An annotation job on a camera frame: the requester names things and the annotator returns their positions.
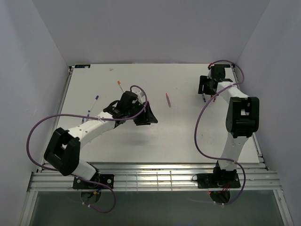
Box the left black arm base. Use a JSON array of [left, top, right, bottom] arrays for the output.
[[72, 173, 115, 190]]

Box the left blue table label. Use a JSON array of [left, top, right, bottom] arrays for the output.
[[74, 65, 91, 69]]

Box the purple capped white marker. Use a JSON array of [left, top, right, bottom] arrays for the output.
[[88, 95, 99, 114]]

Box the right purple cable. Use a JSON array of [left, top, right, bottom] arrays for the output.
[[194, 60, 246, 206]]

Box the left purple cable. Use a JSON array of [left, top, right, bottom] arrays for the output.
[[25, 85, 149, 214]]

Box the purple cable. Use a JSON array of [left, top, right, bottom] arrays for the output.
[[25, 85, 149, 214], [194, 60, 246, 206]]

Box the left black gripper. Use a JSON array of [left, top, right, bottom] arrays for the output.
[[126, 101, 158, 126]]

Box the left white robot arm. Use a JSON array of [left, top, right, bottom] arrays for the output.
[[44, 91, 158, 188]]

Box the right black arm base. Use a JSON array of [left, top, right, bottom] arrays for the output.
[[191, 173, 241, 188]]

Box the pink highlighter pen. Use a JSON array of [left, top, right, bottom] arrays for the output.
[[166, 93, 172, 108]]

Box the aluminium table frame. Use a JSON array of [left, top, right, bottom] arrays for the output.
[[29, 64, 294, 226]]

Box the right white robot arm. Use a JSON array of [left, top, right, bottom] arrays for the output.
[[198, 65, 260, 187]]

